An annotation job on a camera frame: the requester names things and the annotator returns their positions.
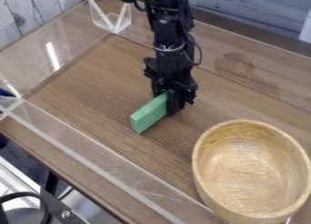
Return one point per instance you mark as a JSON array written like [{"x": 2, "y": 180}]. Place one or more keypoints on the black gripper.
[{"x": 169, "y": 70}]

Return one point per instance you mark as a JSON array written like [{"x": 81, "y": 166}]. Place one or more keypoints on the green rectangular block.
[{"x": 150, "y": 113}]

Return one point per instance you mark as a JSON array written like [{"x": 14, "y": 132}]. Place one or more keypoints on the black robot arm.
[{"x": 171, "y": 22}]

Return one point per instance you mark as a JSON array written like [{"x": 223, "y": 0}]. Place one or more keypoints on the light wooden bowl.
[{"x": 251, "y": 172}]

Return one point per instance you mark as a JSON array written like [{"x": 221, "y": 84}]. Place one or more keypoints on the black table leg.
[{"x": 53, "y": 183}]

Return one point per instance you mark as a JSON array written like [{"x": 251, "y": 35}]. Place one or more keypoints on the clear acrylic wall panels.
[{"x": 78, "y": 80}]

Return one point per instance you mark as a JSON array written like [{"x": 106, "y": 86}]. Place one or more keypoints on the clear acrylic corner bracket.
[{"x": 110, "y": 21}]

